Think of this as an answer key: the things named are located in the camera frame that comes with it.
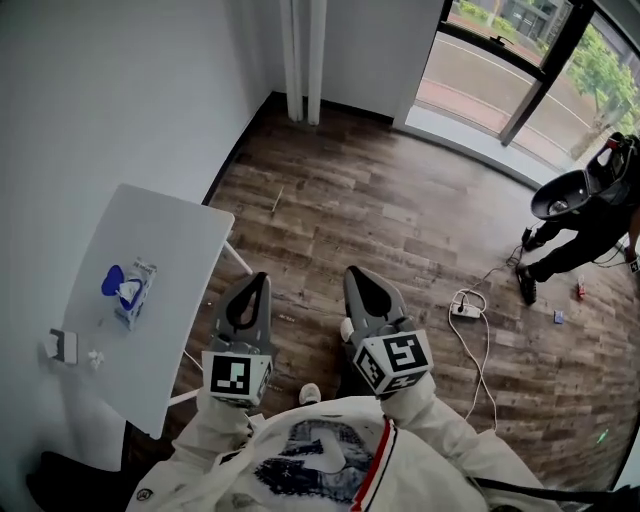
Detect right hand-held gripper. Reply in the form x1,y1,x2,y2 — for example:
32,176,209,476
343,265,435,399

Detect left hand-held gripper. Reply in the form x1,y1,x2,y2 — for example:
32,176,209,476
201,272,275,409

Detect blue white wet wipe pack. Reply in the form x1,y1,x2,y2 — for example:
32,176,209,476
101,257,159,333

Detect white wet wipe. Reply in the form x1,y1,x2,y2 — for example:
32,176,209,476
116,280,144,307

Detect person's left forearm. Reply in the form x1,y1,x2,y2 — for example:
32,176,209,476
172,387,257,484

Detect person's right forearm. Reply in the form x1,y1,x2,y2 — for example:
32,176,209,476
378,370,506,481

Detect person's black trouser leg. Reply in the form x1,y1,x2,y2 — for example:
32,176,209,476
333,342,384,401

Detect white power strip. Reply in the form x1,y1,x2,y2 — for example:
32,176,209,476
450,290,484,320

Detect white folding table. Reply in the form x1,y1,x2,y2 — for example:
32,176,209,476
61,182,255,441

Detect person's white printed jacket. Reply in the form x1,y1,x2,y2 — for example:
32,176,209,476
127,397,566,512

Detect small white black device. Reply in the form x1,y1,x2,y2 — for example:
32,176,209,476
41,327,80,367

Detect white power cable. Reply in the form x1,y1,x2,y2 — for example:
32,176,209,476
446,291,499,432

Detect white wall pipes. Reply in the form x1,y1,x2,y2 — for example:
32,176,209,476
278,0,324,127

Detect black window frame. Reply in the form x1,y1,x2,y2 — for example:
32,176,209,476
435,0,640,149

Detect black strap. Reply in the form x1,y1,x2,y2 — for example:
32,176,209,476
471,476,640,507

